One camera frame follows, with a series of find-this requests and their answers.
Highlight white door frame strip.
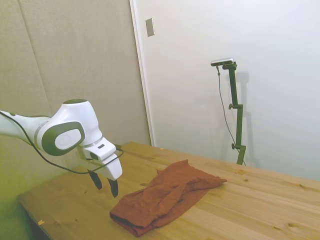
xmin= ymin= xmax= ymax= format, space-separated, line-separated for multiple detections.
xmin=129 ymin=0 xmax=156 ymax=148

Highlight rust red shorts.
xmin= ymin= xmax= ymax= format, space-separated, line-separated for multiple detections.
xmin=109 ymin=159 xmax=228 ymax=237

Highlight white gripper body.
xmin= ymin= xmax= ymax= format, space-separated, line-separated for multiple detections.
xmin=85 ymin=151 xmax=124 ymax=181

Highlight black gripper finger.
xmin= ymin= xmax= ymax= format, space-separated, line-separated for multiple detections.
xmin=89 ymin=170 xmax=103 ymax=191
xmin=107 ymin=177 xmax=119 ymax=199

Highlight dark camera stand pole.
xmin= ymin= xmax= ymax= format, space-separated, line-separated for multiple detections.
xmin=222 ymin=62 xmax=247 ymax=166

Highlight grey wall switch plate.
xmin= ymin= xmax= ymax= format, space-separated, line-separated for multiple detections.
xmin=145 ymin=17 xmax=155 ymax=38

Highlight grey exterior camera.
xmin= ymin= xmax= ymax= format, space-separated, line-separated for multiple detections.
xmin=210 ymin=57 xmax=236 ymax=67

